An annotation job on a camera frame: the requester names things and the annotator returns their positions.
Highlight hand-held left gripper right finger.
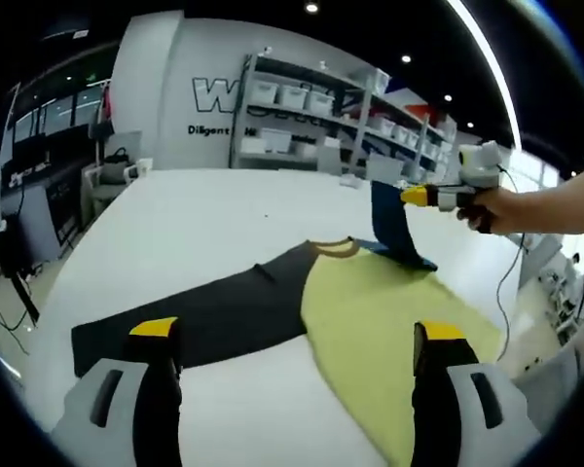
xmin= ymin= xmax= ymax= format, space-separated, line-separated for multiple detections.
xmin=411 ymin=319 xmax=541 ymax=467

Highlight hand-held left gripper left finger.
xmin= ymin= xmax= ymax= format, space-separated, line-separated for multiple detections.
xmin=51 ymin=316 xmax=184 ymax=467

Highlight yellow-green long-sleeved garment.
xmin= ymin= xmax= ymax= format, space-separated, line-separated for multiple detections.
xmin=70 ymin=180 xmax=510 ymax=467

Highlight person's right hand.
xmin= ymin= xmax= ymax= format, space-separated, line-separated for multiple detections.
xmin=456 ymin=190 xmax=505 ymax=235

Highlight white flat panel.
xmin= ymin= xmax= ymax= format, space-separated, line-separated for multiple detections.
xmin=369 ymin=160 xmax=405 ymax=184

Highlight grey metal shelf rack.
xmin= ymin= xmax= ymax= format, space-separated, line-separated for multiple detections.
xmin=228 ymin=52 xmax=461 ymax=182

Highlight row of white storage bins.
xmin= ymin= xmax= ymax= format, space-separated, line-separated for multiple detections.
xmin=240 ymin=80 xmax=456 ymax=162

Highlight white chair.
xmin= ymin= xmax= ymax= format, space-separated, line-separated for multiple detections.
xmin=81 ymin=157 xmax=153 ymax=200

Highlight dark handbag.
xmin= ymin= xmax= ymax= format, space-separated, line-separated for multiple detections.
xmin=101 ymin=147 xmax=133 ymax=185

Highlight red hanging cloth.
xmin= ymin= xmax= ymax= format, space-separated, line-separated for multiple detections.
xmin=101 ymin=80 xmax=116 ymax=138

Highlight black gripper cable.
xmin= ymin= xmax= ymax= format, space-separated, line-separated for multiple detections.
xmin=494 ymin=163 xmax=529 ymax=364

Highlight white equipment frame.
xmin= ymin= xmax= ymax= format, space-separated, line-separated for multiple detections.
xmin=539 ymin=262 xmax=584 ymax=338

